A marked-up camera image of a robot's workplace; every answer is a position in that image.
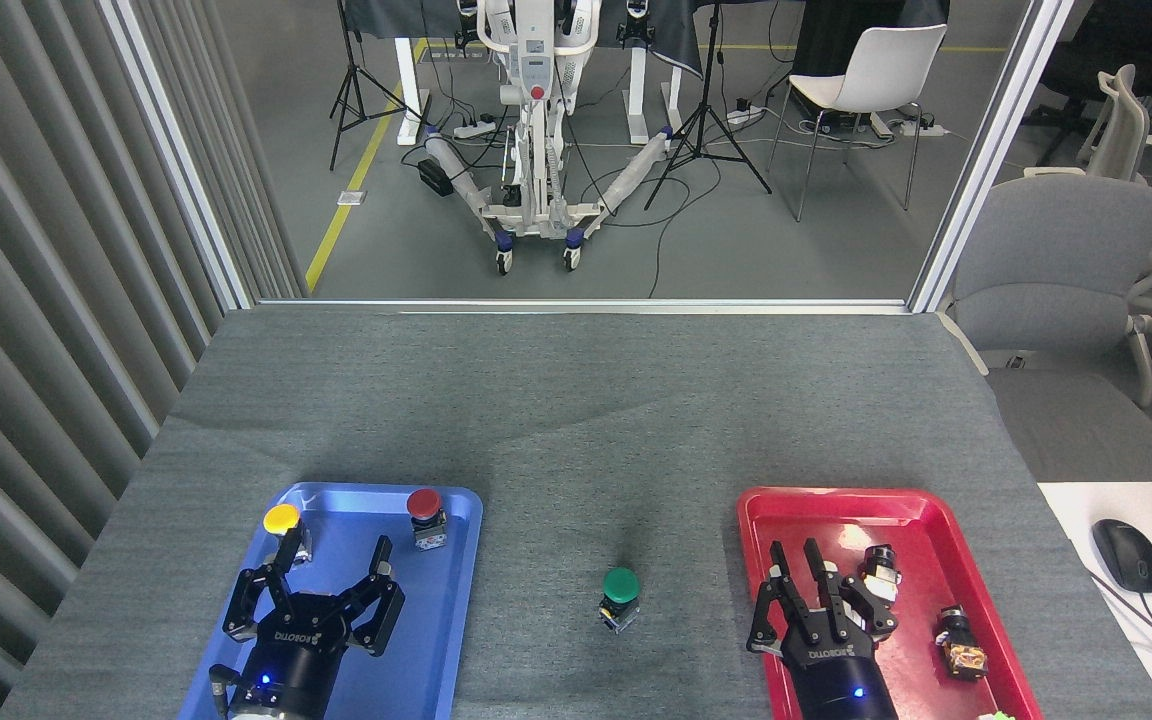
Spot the green push button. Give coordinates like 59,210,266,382
598,567,641,636

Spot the white stand on wheels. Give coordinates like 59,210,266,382
423,0,675,276

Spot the red plastic tray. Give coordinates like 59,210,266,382
737,486,1044,720

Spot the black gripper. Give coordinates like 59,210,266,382
223,527,405,716
747,538,899,720

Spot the grey office chair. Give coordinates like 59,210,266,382
939,175,1152,483

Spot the black office chair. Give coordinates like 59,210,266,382
1021,0,1152,167

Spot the yellow push button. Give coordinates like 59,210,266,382
264,503,313,564

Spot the black computer mouse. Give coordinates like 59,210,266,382
1092,518,1152,595

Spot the white plastic chair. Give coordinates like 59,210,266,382
766,24,948,223

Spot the white table leg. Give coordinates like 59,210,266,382
394,35,433,147
625,45,684,143

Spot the black tripod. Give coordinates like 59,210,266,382
329,0,429,172
644,0,773,212

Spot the black selector switch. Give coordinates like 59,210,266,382
860,545,905,607

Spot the white office chair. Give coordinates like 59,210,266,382
1024,65,1152,423

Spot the black switch with yellow base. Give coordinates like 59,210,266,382
934,604,990,682

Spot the blue plastic tray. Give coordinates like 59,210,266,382
179,482,484,720

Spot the silver post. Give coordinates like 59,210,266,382
101,0,259,312
907,0,1076,314

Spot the red push button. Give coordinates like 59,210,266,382
406,488,449,552

